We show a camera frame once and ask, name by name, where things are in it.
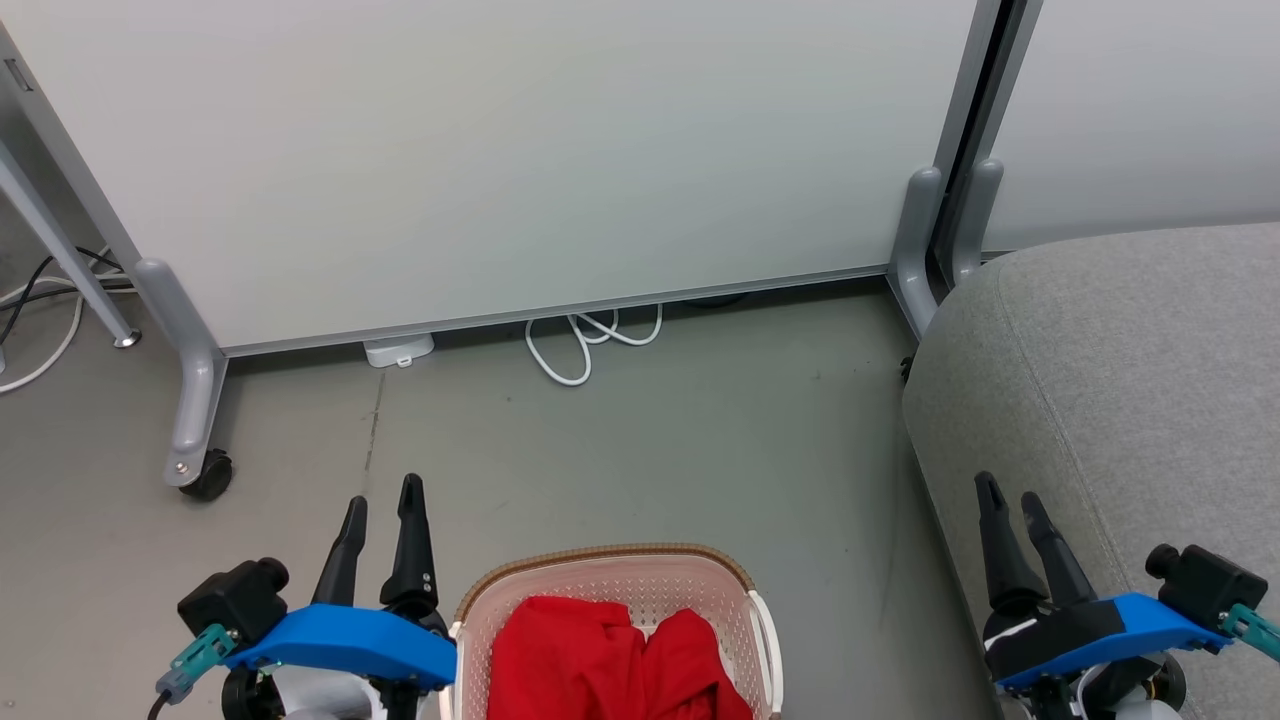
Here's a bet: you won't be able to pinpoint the teal camera connector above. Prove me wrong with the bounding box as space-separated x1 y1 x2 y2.
1220 604 1280 663
155 624 242 703

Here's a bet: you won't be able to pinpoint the wide white partition panel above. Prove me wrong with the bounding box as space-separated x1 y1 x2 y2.
0 0 1006 359

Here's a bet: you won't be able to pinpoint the red cloth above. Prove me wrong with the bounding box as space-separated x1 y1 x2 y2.
487 596 754 720

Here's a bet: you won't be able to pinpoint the grey partition foot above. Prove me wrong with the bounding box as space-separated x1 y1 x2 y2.
887 166 947 342
950 157 1005 287
134 258 230 489

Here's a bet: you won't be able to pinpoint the grey metal table leg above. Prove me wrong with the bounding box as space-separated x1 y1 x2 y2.
0 140 142 349

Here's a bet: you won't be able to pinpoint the teal left camera connector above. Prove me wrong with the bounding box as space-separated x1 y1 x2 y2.
155 624 242 703

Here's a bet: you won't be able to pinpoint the black floor cables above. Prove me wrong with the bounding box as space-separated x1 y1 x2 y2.
0 246 136 346

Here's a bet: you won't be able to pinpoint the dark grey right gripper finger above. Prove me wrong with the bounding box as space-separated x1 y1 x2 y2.
1020 491 1099 609
975 472 1049 617

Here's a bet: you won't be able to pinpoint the white power adapter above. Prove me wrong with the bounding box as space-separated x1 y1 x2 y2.
363 334 436 369

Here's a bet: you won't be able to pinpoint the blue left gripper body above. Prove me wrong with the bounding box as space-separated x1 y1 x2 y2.
225 604 458 692

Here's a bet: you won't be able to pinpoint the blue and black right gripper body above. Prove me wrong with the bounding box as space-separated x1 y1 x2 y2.
984 592 1232 692

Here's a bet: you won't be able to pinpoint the long white floor cable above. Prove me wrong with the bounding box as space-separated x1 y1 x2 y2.
0 274 87 395

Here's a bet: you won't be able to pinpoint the teal right camera connector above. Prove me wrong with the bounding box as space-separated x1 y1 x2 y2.
1220 604 1280 663

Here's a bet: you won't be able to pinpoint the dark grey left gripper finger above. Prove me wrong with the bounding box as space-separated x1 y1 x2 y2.
380 474 447 627
312 496 369 608

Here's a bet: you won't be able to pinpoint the narrow white partition panel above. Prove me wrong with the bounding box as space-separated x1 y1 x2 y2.
975 0 1280 254

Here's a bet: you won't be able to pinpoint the grey fabric sofa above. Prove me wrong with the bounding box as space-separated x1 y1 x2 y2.
902 222 1280 720

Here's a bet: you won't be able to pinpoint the coiled white cable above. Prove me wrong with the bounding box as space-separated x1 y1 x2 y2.
525 303 665 388

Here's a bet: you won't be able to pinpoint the white perforated laundry basket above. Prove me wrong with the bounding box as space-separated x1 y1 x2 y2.
440 543 785 720

